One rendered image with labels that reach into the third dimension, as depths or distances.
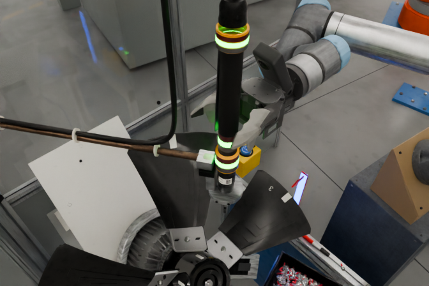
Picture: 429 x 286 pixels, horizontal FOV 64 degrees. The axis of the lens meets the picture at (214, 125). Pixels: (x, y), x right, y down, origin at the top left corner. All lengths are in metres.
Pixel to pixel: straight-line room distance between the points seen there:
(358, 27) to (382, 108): 2.58
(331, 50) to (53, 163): 0.72
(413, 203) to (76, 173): 1.03
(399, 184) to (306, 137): 1.67
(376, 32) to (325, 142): 2.12
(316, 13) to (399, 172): 0.63
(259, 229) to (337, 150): 1.95
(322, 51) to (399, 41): 0.18
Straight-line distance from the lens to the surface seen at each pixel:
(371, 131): 3.10
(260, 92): 0.59
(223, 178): 0.65
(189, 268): 0.85
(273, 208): 1.01
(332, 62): 0.70
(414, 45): 0.82
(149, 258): 0.96
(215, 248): 0.95
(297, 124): 2.96
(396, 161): 1.24
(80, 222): 1.01
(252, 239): 0.96
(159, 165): 0.84
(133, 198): 1.04
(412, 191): 1.28
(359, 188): 1.37
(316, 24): 0.83
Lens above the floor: 2.04
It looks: 45 degrees down
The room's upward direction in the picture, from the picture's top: straight up
